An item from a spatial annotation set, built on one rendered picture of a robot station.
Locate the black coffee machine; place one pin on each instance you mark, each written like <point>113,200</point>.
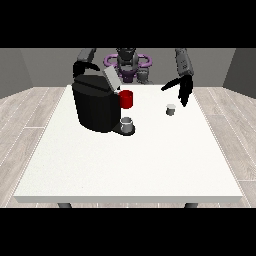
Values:
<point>95,103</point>

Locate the pale grey machine lid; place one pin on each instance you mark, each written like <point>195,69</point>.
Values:
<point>111,78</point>

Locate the red pod holder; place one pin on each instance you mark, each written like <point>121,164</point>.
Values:
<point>126,98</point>

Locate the small grey coffee pod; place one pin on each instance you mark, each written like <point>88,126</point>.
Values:
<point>170,109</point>

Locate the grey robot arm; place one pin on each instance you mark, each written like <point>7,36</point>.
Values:
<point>86,54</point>
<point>184,62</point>

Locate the grey robot trunk purple rings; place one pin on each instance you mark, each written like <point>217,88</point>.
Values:
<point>128,66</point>

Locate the small grey cup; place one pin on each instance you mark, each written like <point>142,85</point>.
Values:
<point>127,124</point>

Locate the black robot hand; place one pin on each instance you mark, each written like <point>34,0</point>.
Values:
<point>184,87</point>
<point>83,68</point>

